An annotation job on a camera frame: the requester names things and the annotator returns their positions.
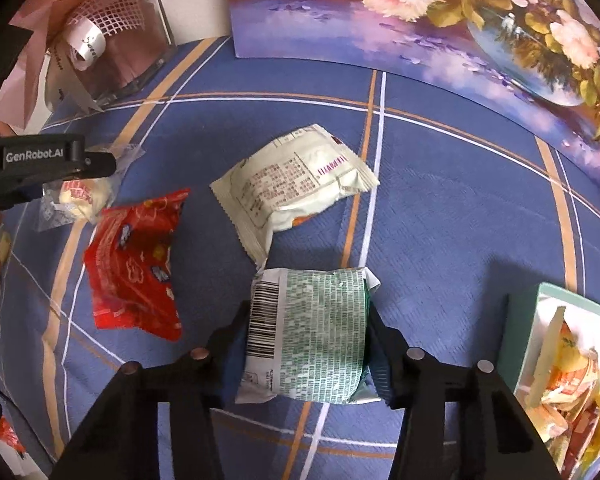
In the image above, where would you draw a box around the floral still life painting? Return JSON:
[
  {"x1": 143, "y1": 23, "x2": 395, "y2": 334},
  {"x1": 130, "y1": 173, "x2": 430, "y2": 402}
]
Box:
[{"x1": 228, "y1": 0, "x2": 600, "y2": 185}]

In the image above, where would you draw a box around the green and white snack packet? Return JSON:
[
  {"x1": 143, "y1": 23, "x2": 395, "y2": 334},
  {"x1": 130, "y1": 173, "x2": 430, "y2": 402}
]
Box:
[{"x1": 236, "y1": 268, "x2": 380, "y2": 404}]

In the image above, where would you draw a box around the cream white snack packet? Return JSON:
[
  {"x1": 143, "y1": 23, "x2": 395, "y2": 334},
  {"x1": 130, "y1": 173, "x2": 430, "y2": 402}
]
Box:
[{"x1": 210, "y1": 124, "x2": 379, "y2": 268}]

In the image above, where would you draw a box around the clear steamed cake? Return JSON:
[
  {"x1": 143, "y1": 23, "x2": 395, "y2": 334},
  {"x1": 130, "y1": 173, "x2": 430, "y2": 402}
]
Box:
[{"x1": 36, "y1": 144, "x2": 145, "y2": 232}]

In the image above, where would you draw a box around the orange yellow snack packet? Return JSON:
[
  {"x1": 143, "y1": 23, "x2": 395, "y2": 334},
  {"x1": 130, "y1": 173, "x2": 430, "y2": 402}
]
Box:
[{"x1": 521, "y1": 304, "x2": 600, "y2": 443}]

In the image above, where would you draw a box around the white tray with green rim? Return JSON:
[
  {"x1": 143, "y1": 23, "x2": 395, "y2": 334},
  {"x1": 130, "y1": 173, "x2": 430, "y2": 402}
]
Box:
[{"x1": 498, "y1": 283, "x2": 600, "y2": 479}]

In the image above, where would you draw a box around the pink wrapped flower bouquet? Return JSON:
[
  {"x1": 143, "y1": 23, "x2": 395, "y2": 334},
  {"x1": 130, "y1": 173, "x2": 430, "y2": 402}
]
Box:
[{"x1": 0, "y1": 0, "x2": 173, "y2": 136}]

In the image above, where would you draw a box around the blue plaid tablecloth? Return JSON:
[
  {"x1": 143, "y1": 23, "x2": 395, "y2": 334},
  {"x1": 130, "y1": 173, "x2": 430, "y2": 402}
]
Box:
[{"x1": 0, "y1": 38, "x2": 600, "y2": 463}]

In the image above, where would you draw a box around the red crinkled snack packet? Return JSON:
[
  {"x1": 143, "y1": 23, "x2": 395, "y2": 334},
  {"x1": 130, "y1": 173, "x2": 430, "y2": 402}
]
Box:
[{"x1": 83, "y1": 188, "x2": 189, "y2": 341}]

